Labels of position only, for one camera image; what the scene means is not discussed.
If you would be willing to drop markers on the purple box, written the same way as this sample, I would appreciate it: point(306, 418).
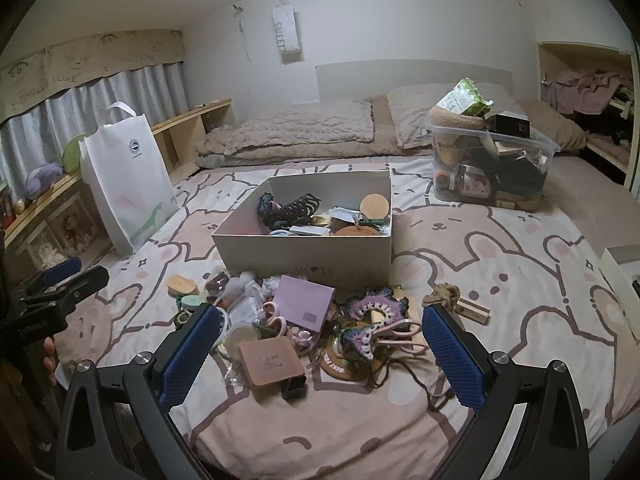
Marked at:
point(305, 302)

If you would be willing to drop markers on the white board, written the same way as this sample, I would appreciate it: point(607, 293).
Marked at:
point(620, 275)

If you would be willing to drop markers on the black box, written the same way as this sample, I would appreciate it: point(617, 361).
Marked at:
point(507, 125)

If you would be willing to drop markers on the white cardboard box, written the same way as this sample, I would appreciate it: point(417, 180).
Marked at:
point(300, 260)

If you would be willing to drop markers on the white tote bag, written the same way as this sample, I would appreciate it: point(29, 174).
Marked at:
point(130, 185)

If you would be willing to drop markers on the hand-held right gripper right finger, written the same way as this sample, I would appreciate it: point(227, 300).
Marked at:
point(452, 360)

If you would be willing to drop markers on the round bamboo lid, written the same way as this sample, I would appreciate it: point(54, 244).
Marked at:
point(375, 206)

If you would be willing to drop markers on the pile of pink clothes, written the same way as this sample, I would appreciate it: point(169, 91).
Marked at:
point(585, 90)

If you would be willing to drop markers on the person's left hand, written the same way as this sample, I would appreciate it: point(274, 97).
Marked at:
point(49, 360)

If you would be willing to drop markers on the purple crochet scrunchie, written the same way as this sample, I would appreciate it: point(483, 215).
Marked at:
point(372, 302)

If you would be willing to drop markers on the white wall hanging pouch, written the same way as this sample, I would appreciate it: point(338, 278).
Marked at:
point(286, 30)

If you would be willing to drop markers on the round cork coaster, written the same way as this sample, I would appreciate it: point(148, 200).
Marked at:
point(357, 231)

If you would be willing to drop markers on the grey curtain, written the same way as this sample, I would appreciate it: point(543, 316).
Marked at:
point(100, 100)

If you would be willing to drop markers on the purple plush toy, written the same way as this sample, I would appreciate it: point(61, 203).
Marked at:
point(45, 180)

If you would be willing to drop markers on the white headboard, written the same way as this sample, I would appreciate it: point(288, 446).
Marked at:
point(400, 77)

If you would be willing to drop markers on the beige fluffy pillow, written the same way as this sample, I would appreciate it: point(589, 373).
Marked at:
point(415, 115)
point(300, 130)

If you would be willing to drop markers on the small round wooden disc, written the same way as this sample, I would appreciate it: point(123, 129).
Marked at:
point(182, 285)

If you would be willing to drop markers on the closet shelf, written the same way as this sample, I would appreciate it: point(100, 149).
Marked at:
point(585, 60)

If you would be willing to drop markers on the printed bunny blanket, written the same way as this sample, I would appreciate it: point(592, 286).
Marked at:
point(500, 270)

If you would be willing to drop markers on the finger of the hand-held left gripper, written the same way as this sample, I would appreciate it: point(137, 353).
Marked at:
point(60, 270)
point(80, 285)

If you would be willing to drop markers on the green snack bag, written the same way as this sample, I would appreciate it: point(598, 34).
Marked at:
point(465, 97)

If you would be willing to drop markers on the clear plastic storage bin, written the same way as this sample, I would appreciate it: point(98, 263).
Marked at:
point(500, 175)

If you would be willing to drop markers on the wooden bedside shelf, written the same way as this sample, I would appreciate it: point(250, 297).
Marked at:
point(190, 135)

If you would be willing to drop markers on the black claw hair clip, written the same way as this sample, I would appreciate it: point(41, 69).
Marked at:
point(300, 207)

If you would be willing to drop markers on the beige curtain valance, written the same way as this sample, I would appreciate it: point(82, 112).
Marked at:
point(75, 65)

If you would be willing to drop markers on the small long wooden box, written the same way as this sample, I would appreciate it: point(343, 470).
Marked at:
point(474, 311)

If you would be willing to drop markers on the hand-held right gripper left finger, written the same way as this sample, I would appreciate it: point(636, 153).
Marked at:
point(192, 355)

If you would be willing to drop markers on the beige cushion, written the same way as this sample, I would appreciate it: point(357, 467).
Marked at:
point(555, 125)

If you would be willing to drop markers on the beige fluffy slipper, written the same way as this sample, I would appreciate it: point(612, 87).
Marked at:
point(457, 119)

